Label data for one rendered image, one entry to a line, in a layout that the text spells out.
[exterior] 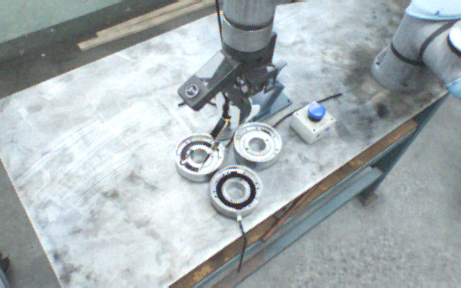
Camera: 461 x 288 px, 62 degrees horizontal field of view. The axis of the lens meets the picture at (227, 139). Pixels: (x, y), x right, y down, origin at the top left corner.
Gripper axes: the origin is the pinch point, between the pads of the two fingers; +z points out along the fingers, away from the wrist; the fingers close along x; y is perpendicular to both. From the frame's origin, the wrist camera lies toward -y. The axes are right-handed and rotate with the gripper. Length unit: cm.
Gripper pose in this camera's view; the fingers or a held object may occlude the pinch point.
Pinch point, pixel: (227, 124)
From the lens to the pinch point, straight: 74.7
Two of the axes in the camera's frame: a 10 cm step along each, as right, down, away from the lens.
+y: 7.9, -4.7, 3.9
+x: -6.1, -6.6, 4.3
